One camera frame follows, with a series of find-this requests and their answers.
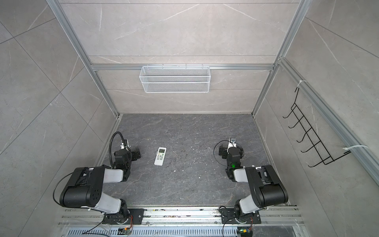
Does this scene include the white remote control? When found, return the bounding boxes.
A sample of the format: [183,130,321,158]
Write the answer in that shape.
[154,147,167,166]

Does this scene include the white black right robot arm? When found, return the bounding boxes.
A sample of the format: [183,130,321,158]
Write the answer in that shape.
[216,141,289,223]

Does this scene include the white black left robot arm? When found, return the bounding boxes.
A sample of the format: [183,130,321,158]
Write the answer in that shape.
[56,148,141,225]

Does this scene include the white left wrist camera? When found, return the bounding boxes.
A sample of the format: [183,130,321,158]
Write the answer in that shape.
[120,140,131,151]

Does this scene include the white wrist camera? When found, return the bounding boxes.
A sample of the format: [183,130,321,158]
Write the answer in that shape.
[120,140,131,151]
[228,137,237,149]

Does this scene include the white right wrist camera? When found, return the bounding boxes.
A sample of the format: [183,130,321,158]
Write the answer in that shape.
[228,137,237,149]

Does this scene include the thin black right cable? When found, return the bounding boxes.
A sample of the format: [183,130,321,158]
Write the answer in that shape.
[213,140,230,166]

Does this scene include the black corrugated left cable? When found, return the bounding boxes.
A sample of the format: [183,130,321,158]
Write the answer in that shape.
[109,131,125,168]

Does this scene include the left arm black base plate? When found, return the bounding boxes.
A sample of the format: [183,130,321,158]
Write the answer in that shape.
[102,208,145,225]

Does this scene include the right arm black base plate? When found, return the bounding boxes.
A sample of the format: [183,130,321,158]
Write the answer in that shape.
[218,206,262,225]

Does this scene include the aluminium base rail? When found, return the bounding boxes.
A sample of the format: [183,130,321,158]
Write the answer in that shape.
[57,205,306,227]

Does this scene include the white wire mesh basket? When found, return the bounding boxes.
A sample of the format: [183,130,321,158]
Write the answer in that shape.
[139,66,211,93]

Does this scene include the black wire hook rack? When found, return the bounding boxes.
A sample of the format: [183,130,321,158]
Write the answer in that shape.
[282,88,351,168]

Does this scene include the aluminium frame profile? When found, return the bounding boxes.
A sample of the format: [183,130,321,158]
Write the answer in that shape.
[46,0,120,118]

